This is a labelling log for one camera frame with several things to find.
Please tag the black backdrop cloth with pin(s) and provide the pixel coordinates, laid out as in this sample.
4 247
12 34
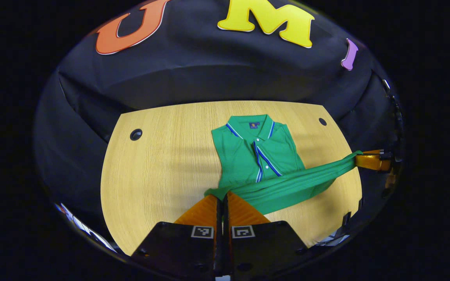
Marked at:
209 70

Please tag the green T-shirt with blue trim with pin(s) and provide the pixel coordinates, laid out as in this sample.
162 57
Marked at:
244 152

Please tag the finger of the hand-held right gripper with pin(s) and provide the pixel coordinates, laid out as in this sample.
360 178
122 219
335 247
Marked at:
373 152
369 162

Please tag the white side desk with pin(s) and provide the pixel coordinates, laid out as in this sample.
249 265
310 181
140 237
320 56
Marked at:
88 232

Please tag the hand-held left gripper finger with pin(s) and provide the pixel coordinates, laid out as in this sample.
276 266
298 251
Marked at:
227 242
218 218

